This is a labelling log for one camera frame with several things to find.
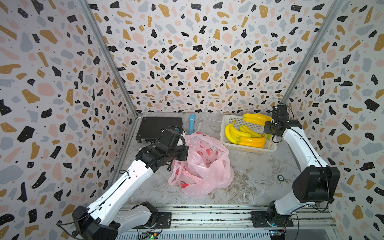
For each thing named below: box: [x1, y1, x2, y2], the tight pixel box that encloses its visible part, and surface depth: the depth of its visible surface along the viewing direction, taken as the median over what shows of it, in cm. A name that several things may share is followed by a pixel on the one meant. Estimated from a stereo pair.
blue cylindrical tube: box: [188, 113, 195, 135], surface depth 114 cm
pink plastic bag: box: [168, 132, 235, 197], surface depth 83 cm
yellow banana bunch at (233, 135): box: [224, 119, 262, 144], surface depth 105 cm
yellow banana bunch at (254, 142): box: [237, 137, 267, 149], surface depth 99 cm
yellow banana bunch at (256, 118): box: [242, 113, 273, 127], surface depth 94 cm
